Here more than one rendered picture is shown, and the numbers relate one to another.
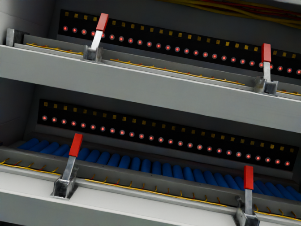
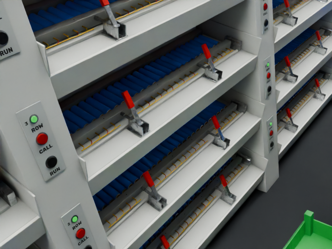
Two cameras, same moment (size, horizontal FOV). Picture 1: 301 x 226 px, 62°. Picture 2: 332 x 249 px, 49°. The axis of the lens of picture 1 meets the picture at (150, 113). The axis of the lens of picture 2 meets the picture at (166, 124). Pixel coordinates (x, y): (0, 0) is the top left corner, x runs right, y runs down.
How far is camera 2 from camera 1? 0.59 m
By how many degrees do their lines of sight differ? 55
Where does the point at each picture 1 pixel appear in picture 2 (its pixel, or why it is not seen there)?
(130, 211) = (176, 111)
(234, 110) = (199, 18)
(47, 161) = (103, 124)
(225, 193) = (192, 66)
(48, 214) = (145, 146)
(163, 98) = (168, 34)
